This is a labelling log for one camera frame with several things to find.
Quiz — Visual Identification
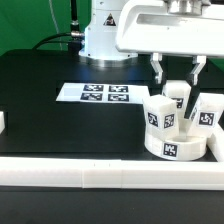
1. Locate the black vertical cable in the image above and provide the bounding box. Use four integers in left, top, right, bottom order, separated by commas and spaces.
69, 0, 80, 33

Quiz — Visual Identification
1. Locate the white front barrier rail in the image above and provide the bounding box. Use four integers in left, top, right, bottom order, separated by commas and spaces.
0, 157, 224, 190

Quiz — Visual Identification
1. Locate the white left barrier rail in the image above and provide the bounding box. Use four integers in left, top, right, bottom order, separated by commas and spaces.
0, 111, 5, 134

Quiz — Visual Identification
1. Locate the thin white cable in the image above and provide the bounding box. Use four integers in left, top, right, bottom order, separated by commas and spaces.
48, 0, 64, 51

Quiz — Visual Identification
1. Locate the white fiducial marker sheet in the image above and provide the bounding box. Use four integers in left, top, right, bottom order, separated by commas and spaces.
56, 83, 150, 104

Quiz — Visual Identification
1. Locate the white round stool seat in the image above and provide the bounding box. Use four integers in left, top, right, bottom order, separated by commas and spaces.
144, 128, 207, 161

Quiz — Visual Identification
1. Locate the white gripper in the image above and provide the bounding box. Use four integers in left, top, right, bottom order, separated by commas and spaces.
116, 0, 224, 86

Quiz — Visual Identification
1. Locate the black cable with connector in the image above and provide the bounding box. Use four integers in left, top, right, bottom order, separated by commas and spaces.
32, 30, 86, 51

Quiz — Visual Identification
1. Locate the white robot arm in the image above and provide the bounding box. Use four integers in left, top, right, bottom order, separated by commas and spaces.
80, 0, 224, 84

